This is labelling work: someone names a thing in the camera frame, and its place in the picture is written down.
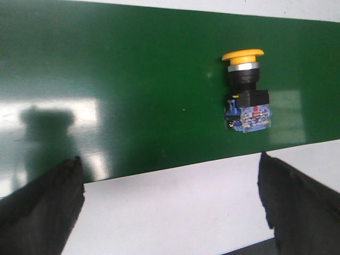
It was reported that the yellow mushroom push button switch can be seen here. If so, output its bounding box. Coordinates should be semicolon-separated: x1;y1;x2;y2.
222;48;271;133

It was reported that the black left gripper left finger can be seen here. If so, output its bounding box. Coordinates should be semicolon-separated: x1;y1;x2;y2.
1;157;84;254

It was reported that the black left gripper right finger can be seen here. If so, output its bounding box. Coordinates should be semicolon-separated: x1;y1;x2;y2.
258;152;339;254

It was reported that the green conveyor belt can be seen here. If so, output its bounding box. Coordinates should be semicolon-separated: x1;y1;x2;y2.
1;1;339;196

